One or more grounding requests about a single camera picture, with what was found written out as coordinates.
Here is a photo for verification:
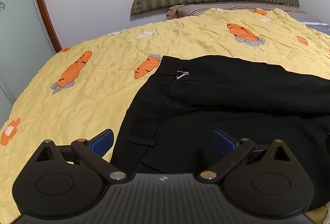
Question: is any black garment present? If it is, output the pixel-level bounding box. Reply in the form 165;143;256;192
111;55;329;209

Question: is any yellow carrot print quilt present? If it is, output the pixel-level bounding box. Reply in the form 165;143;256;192
1;9;329;223

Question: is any frosted glass wardrobe door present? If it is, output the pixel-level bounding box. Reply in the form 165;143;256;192
1;0;54;124

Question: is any blue striped bed sheet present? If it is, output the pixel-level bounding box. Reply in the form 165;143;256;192
291;11;330;35

